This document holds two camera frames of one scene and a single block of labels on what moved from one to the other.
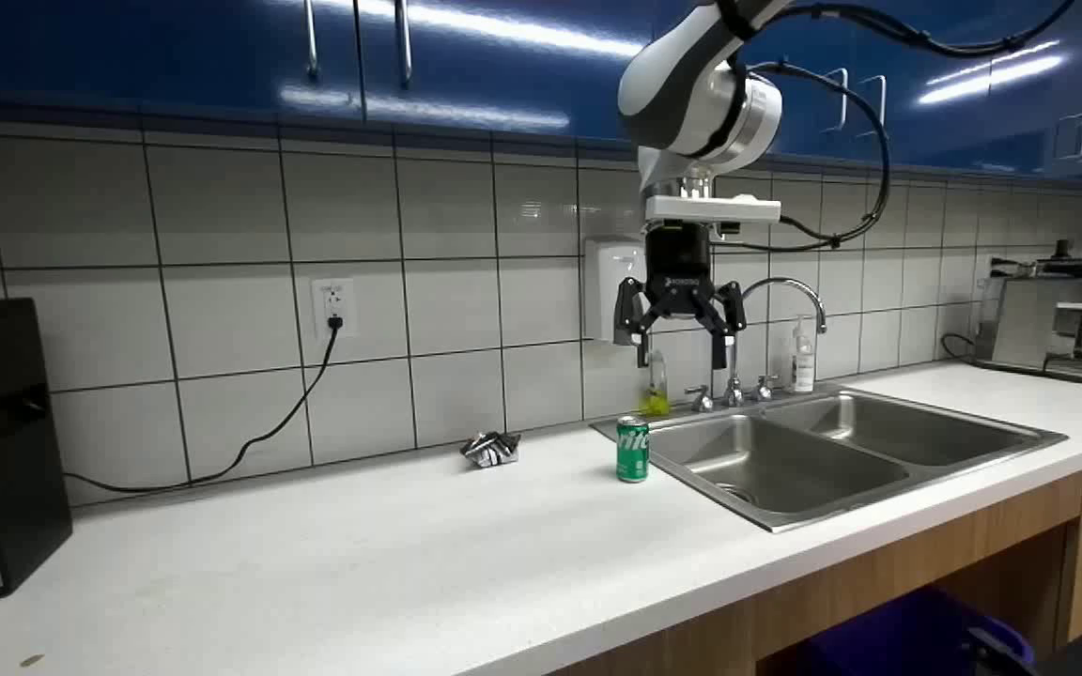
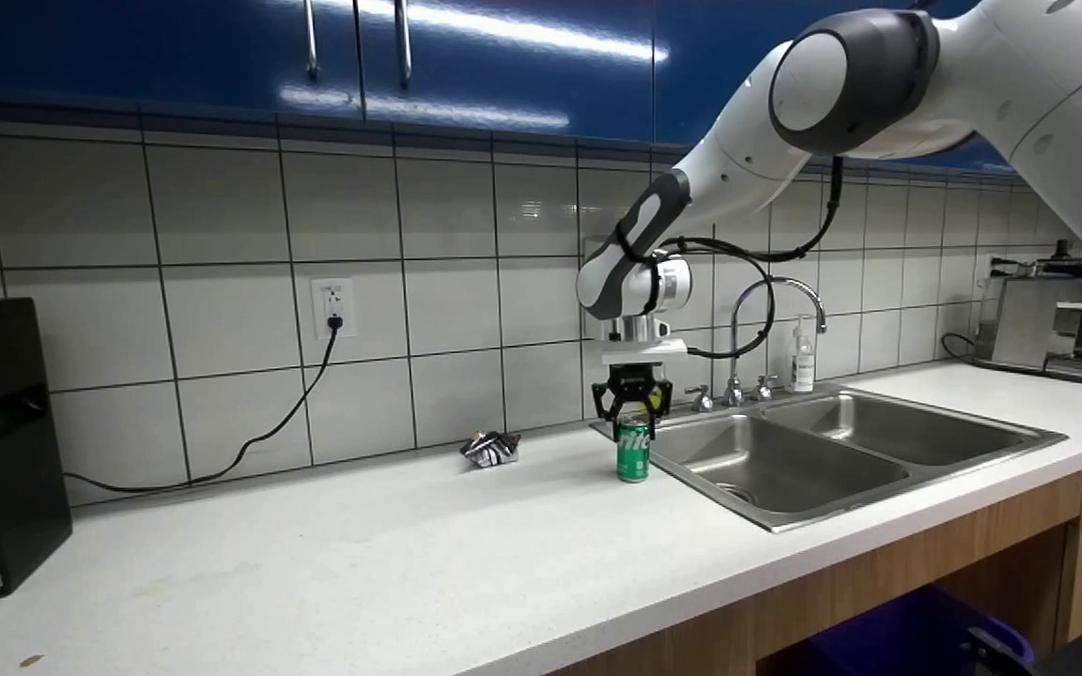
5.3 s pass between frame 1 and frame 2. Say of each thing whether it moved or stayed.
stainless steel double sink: stayed
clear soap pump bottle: stayed
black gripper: moved
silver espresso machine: stayed
